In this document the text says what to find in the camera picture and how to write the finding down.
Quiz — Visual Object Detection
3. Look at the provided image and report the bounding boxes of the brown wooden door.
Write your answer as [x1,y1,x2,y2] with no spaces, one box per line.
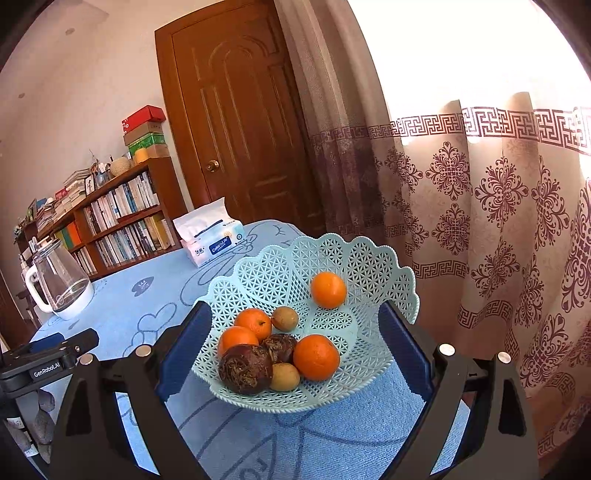
[154,1,327,237]

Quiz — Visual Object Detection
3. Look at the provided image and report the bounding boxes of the red box on shelf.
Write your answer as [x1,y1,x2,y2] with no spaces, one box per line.
[121,105,166,134]

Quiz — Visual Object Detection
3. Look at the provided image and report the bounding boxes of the green box on shelf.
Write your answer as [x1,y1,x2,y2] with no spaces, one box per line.
[127,133,166,155]

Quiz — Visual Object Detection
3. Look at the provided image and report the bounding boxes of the wooden bookshelf with books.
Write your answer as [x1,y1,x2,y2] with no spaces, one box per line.
[14,157,187,280]

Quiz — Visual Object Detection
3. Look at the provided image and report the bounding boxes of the large orange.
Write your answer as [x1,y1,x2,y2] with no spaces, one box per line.
[293,334,341,381]

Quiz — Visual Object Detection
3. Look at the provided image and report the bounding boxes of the grey gloved left hand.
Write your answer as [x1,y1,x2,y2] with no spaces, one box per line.
[3,389,56,465]

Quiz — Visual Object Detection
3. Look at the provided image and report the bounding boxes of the small orange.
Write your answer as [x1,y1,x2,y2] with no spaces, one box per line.
[217,326,259,357]

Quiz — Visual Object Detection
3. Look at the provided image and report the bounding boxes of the tan longan in basket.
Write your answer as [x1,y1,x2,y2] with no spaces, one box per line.
[270,306,298,332]

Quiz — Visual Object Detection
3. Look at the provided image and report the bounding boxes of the glass kettle white handle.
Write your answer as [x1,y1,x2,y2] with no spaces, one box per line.
[25,239,94,320]

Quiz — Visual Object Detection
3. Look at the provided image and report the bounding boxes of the tan longan fruit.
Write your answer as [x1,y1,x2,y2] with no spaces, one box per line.
[270,363,301,392]

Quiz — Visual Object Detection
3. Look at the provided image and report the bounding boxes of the tissue pack white blue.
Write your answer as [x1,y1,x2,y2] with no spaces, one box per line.
[173,198,245,268]

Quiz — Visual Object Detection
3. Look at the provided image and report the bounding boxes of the dark passion fruit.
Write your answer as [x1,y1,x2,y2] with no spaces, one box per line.
[218,344,273,395]
[260,334,297,364]

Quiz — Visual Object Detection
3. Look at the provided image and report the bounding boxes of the light blue lattice basket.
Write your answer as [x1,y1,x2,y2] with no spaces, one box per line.
[192,233,420,414]

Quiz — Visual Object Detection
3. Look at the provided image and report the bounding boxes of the dark passion fruit in basket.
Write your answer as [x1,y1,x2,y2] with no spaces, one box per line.
[260,334,297,364]

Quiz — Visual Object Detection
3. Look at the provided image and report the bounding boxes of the patterned beige curtain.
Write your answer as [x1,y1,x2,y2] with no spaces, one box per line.
[276,1,590,457]

